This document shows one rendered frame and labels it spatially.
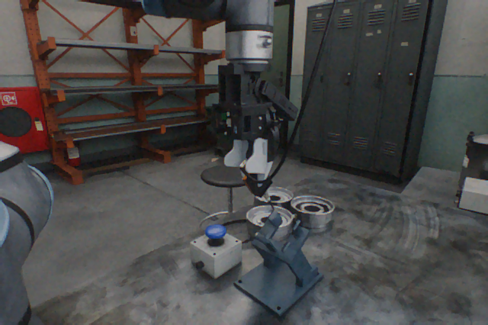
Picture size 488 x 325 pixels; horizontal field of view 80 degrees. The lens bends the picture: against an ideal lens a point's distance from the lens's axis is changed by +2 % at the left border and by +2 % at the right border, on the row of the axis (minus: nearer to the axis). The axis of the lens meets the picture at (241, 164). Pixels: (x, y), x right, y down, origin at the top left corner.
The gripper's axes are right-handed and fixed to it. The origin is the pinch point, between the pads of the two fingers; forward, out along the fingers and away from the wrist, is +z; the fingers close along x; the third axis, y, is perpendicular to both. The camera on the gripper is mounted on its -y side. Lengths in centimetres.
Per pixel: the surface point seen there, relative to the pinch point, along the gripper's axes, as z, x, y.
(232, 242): 12.1, -0.5, 5.5
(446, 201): 28, 18, -90
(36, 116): 28, -354, -32
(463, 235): 16, 29, -38
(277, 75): -15, -252, -326
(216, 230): 9.2, -2.3, 8.0
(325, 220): 14.2, 5.3, -18.6
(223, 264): 14.5, 0.4, 8.8
